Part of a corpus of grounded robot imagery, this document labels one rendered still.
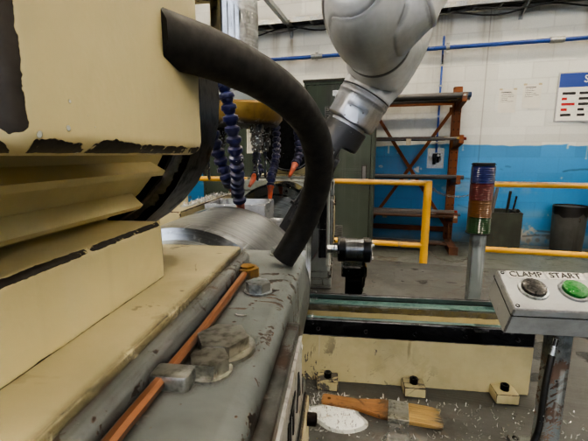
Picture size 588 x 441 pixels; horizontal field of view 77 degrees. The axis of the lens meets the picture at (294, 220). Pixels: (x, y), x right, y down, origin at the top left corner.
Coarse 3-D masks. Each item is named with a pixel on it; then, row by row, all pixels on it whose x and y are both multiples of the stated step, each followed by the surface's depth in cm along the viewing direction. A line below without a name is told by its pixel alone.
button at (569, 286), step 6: (564, 282) 49; (570, 282) 48; (576, 282) 48; (564, 288) 48; (570, 288) 48; (576, 288) 48; (582, 288) 48; (570, 294) 47; (576, 294) 47; (582, 294) 47
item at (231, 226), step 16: (208, 208) 53; (224, 208) 52; (240, 208) 54; (176, 224) 41; (192, 224) 40; (208, 224) 41; (224, 224) 43; (240, 224) 45; (256, 224) 48; (272, 224) 52; (176, 240) 38; (192, 240) 38; (208, 240) 38; (224, 240) 38; (240, 240) 40; (256, 240) 43; (272, 240) 47; (304, 304) 47; (304, 320) 47
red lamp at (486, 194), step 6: (474, 186) 97; (480, 186) 96; (486, 186) 95; (492, 186) 96; (474, 192) 97; (480, 192) 96; (486, 192) 96; (492, 192) 96; (474, 198) 97; (480, 198) 96; (486, 198) 96; (492, 198) 97
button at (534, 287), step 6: (522, 282) 49; (528, 282) 49; (534, 282) 49; (540, 282) 49; (522, 288) 49; (528, 288) 48; (534, 288) 48; (540, 288) 48; (546, 288) 48; (534, 294) 47; (540, 294) 47
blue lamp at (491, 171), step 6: (474, 168) 97; (480, 168) 95; (486, 168) 95; (492, 168) 95; (474, 174) 97; (480, 174) 96; (486, 174) 95; (492, 174) 95; (474, 180) 97; (480, 180) 96; (486, 180) 95; (492, 180) 95
